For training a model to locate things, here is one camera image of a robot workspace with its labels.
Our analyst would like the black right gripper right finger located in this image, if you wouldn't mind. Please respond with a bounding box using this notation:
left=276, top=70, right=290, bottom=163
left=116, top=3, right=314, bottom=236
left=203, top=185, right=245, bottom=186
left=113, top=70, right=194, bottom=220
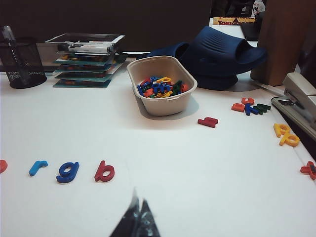
left=139, top=198, right=160, bottom=237

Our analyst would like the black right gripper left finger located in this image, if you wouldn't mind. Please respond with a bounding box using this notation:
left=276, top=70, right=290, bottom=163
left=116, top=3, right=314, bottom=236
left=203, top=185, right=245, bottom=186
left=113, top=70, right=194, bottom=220
left=108, top=187, right=141, bottom=237

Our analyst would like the red letter b magnet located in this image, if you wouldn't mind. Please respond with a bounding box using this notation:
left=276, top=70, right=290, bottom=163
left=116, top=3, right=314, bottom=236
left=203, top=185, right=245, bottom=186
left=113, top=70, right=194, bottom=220
left=94, top=160, right=116, bottom=183

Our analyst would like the blue letter g magnet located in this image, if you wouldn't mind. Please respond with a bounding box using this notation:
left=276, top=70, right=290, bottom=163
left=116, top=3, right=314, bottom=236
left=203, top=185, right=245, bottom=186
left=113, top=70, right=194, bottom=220
left=56, top=161, right=79, bottom=184

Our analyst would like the light blue letter r magnet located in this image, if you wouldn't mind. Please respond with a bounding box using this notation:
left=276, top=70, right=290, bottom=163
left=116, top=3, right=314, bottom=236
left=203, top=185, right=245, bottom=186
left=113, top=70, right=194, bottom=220
left=29, top=160, right=48, bottom=177

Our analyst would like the red letter h magnet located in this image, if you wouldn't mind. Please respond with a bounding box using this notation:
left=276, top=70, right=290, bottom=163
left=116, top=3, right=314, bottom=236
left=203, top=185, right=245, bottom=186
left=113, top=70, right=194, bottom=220
left=197, top=117, right=219, bottom=128

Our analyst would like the blue letter k magnet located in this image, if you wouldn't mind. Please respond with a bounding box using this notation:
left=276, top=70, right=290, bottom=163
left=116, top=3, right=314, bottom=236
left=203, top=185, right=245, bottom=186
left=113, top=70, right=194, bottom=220
left=244, top=103, right=259, bottom=116

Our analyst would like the yellow letter a magnet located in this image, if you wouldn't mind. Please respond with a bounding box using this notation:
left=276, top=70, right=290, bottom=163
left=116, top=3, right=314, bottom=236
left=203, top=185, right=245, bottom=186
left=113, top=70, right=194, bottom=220
left=273, top=123, right=290, bottom=138

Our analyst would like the red letter x magnet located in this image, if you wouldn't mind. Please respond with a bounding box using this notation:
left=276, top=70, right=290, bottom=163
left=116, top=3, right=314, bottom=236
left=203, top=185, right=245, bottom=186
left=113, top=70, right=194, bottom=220
left=300, top=161, right=316, bottom=180

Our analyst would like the beige oval paper bowl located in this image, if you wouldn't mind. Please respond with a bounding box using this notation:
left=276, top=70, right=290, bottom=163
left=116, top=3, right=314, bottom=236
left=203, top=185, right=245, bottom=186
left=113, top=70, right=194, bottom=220
left=126, top=55, right=198, bottom=117

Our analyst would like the white marker pen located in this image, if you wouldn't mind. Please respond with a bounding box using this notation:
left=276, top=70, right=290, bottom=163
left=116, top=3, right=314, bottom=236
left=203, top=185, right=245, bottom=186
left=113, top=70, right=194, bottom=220
left=58, top=41, right=117, bottom=54

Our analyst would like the black mesh pen holder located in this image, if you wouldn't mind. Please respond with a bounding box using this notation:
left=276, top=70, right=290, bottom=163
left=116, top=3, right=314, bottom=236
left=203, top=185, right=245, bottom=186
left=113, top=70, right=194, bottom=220
left=0, top=37, right=47, bottom=89

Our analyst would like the clear plastic case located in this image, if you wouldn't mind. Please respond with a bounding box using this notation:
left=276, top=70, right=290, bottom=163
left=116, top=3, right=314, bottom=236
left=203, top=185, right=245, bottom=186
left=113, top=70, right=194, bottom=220
left=45, top=33, right=126, bottom=56

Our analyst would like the brown desk partition panel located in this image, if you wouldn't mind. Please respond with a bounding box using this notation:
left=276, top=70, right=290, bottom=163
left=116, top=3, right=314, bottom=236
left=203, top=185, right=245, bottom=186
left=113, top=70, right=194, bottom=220
left=0, top=0, right=212, bottom=54

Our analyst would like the beige grey stapler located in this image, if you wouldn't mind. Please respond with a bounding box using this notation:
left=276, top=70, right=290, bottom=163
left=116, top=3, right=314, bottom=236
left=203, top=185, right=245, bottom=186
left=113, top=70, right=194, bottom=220
left=271, top=72, right=316, bottom=142

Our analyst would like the yellow Toblerone box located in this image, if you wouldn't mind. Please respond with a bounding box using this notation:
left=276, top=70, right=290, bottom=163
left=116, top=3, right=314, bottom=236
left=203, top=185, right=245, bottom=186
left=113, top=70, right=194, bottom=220
left=212, top=16, right=256, bottom=26

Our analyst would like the pen with clear cap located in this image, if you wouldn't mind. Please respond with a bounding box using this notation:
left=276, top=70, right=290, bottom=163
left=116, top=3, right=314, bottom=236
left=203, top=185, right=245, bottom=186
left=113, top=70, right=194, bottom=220
left=0, top=24, right=29, bottom=86

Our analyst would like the brown wooden block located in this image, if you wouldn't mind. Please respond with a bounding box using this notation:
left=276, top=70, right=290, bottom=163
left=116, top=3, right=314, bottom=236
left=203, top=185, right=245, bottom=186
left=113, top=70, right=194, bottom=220
left=250, top=0, right=314, bottom=87

